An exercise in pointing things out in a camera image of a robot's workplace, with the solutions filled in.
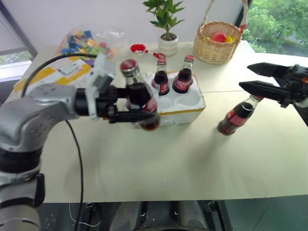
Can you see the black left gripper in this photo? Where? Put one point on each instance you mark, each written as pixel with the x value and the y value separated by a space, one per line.
pixel 107 101

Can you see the green potted plant white pot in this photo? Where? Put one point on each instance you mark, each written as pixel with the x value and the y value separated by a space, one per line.
pixel 167 26

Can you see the clear bag of colourful blocks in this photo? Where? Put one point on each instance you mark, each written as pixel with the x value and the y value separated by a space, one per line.
pixel 81 43

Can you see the red plastic ball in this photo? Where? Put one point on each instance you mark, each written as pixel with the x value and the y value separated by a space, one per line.
pixel 218 37

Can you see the dark window frame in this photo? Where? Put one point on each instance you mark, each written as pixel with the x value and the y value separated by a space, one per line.
pixel 243 14
pixel 21 31

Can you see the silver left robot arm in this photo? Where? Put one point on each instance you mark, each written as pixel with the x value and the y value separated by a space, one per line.
pixel 29 113

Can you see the black table leg frame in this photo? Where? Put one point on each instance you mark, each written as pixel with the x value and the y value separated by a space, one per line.
pixel 216 214
pixel 90 214

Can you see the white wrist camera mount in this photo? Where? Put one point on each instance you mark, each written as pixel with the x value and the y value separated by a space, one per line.
pixel 303 102
pixel 99 77

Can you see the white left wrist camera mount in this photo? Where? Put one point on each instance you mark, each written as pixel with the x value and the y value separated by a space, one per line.
pixel 99 77

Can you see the yellow white envelope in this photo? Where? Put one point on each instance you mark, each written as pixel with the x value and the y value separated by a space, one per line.
pixel 57 72

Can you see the white foam bottle crate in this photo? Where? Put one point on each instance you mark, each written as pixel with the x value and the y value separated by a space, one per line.
pixel 187 103

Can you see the glass cola bottle red cap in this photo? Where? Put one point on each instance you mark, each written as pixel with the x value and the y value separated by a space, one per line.
pixel 234 118
pixel 140 93
pixel 183 81
pixel 160 80

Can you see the yellow plastic ball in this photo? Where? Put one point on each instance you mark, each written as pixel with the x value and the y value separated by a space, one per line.
pixel 231 39

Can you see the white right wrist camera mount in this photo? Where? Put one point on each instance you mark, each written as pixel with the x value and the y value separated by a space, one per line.
pixel 303 102

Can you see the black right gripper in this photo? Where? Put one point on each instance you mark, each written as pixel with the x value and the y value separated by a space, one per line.
pixel 298 83

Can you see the red and white small toy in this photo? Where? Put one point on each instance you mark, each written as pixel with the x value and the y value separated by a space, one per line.
pixel 157 55
pixel 138 48

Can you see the grey rounded shape under table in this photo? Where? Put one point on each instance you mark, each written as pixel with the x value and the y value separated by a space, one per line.
pixel 192 216

